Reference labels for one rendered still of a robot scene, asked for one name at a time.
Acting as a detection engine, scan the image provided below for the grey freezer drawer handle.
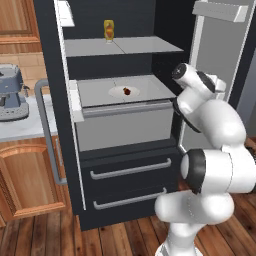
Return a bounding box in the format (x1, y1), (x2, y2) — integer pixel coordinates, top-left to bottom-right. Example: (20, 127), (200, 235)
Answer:
(89, 157), (173, 181)
(92, 187), (168, 211)

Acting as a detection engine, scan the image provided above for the grey fridge door handle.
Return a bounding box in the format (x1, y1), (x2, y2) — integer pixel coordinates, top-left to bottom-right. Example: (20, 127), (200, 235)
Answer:
(34, 78), (68, 186)

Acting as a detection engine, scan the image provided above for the black fridge body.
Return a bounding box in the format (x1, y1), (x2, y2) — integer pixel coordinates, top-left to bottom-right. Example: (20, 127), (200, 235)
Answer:
(53, 0), (256, 232)

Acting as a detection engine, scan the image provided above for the wooden wall cupboard door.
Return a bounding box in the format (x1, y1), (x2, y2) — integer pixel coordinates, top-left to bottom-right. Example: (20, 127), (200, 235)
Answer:
(0, 0), (43, 46)

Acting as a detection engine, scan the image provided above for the white door bin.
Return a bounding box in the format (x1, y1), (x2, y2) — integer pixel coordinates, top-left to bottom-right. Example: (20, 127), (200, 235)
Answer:
(192, 0), (250, 24)
(67, 79), (86, 123)
(55, 0), (76, 28)

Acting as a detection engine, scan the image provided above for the black freezer drawer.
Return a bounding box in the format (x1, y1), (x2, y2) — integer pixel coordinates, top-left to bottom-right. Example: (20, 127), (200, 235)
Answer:
(77, 185), (175, 232)
(79, 146), (184, 196)

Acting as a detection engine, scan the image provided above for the fridge door with grey lining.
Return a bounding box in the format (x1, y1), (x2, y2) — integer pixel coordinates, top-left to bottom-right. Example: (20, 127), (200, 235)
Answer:
(179, 0), (256, 155)

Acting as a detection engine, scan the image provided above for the black fridge door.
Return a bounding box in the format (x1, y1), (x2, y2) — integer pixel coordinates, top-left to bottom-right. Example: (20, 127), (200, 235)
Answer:
(33, 0), (88, 216)

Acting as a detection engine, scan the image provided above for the wooden base cupboard door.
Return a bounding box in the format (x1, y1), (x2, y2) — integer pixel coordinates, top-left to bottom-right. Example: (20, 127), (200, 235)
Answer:
(0, 143), (67, 223)

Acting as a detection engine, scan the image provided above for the grey crisper drawer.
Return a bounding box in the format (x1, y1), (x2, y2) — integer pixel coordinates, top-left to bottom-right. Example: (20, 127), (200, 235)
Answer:
(74, 99), (175, 153)

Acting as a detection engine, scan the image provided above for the grey coffee machine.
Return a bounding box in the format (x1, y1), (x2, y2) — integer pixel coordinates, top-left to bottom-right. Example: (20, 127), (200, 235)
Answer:
(0, 63), (31, 123)

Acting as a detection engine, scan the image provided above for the grey glass fridge shelf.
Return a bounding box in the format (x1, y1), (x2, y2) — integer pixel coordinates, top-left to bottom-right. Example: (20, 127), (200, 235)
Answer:
(63, 35), (185, 58)
(76, 74), (177, 109)

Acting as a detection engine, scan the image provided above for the white plate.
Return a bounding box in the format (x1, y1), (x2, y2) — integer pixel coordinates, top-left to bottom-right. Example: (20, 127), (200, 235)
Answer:
(108, 85), (141, 100)

